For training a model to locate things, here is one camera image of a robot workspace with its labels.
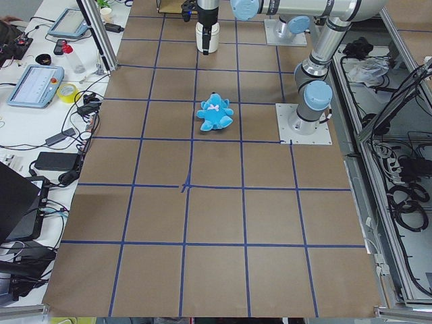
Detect crumpled white cloth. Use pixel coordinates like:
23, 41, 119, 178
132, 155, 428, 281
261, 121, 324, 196
347, 58, 389, 86

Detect coiled black cables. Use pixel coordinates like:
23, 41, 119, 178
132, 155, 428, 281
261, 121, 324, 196
386, 182, 431, 234

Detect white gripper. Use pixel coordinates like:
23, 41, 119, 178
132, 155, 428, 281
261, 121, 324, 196
196, 22, 219, 55

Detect blue plush toy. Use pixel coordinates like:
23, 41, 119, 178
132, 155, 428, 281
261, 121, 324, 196
196, 92, 234, 132

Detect black round bowl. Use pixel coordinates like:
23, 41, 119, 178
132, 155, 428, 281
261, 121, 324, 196
35, 53, 52, 65

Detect black phone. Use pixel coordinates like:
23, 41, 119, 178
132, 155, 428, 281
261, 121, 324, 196
53, 39, 67, 56

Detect far blue teach pendant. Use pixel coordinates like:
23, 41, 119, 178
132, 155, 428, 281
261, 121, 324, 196
47, 8, 88, 39

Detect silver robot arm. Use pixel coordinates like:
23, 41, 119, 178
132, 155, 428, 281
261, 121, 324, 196
273, 15, 310, 41
230, 1, 386, 126

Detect black laptop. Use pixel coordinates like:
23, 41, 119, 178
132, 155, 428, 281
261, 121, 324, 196
1, 163, 49, 243

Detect aluminium frame post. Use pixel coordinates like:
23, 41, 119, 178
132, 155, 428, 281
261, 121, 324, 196
76, 0, 118, 72

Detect blue teach pendant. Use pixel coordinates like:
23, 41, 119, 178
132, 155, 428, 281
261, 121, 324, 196
47, 8, 88, 39
7, 65, 64, 109

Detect white paper cup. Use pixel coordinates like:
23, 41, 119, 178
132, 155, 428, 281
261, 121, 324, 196
100, 7, 113, 24

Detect small black box device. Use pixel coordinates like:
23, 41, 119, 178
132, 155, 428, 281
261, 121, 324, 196
104, 23, 124, 33

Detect near blue teach pendant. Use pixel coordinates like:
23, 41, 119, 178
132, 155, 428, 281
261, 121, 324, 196
7, 65, 64, 109

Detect yellow tape roll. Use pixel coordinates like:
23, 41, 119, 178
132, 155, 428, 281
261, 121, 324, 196
56, 83, 78, 103

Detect grey usb hub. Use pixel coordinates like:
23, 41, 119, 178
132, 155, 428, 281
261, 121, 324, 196
45, 128, 76, 146

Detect black power adapter brick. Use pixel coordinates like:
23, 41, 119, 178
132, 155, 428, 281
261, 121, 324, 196
34, 152, 78, 171

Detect clear plastic bottle red cap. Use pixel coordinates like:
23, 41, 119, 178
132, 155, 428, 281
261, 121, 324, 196
62, 41, 86, 74

